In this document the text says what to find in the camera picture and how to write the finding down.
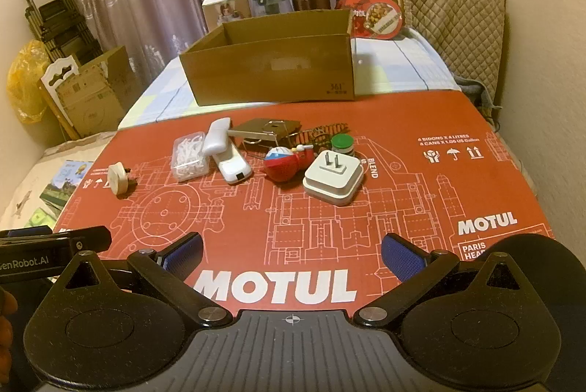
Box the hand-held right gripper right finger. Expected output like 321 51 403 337
352 233 525 326

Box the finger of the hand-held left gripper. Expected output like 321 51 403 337
0 226 112 253

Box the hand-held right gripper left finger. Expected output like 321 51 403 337
59 232 234 329

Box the clear floss pick box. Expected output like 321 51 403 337
171 130 212 182

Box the white square plug adapter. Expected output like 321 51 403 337
302 149 366 206

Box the white handheld device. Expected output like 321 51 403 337
201 117 253 184

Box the red cartoon cat toy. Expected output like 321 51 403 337
263 145 316 183

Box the green capped small bottle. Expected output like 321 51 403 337
330 134 355 157

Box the metal wire rack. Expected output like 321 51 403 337
227 117 303 155

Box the brown hair claw clip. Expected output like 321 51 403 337
293 121 351 155

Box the brown cardboard box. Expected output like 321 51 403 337
178 8 355 106

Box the person's left hand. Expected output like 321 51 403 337
0 288 19 374

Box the red printed cardboard sheet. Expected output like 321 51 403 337
52 90 555 319

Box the landscape picture magazine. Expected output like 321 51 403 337
39 160 94 210

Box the beige printed blanket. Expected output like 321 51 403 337
0 131 115 232

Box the printed cardboard carton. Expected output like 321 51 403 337
55 46 140 136

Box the yellow plastic bag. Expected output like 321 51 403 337
7 39 51 125

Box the white carved wooden panel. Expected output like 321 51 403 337
37 55 81 141

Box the black folding step stool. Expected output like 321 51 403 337
24 0 99 67

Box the red instant meal bowl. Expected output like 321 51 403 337
335 0 406 40

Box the beige quilted cloth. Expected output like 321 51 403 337
396 0 507 100

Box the white humidifier product box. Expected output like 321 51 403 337
203 0 252 31

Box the glass jar with green lid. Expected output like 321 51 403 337
253 0 291 17

